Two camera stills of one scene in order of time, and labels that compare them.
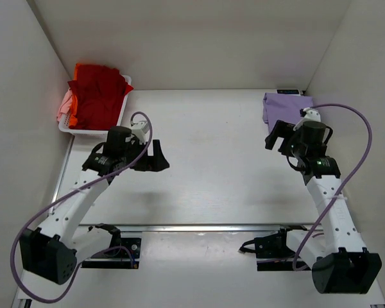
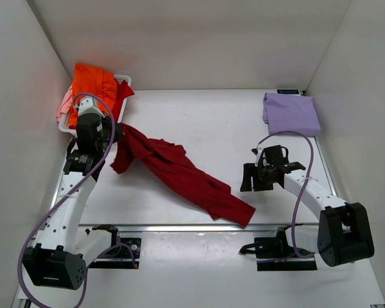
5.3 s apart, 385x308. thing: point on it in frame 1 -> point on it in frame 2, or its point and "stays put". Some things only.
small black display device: x=288 y=92 stays put
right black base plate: x=272 y=253 stays put
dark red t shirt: x=100 y=91 -> x=168 y=162
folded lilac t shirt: x=285 y=108 stays put
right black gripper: x=284 y=137 -> x=255 y=179
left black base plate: x=117 y=258 stays put
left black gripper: x=146 y=157 -> x=114 y=131
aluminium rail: x=282 y=228 stays put
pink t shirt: x=65 y=104 stays put
